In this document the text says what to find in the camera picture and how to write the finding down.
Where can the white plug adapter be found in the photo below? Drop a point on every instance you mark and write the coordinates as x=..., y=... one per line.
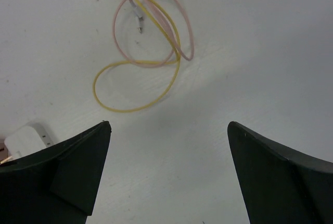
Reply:
x=27, y=140

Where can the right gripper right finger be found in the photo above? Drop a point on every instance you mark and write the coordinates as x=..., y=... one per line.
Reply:
x=278, y=183

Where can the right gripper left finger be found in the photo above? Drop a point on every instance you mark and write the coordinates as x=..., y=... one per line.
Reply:
x=58, y=184

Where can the brown USB charger plug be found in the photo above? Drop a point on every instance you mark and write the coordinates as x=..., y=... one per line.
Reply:
x=4, y=152

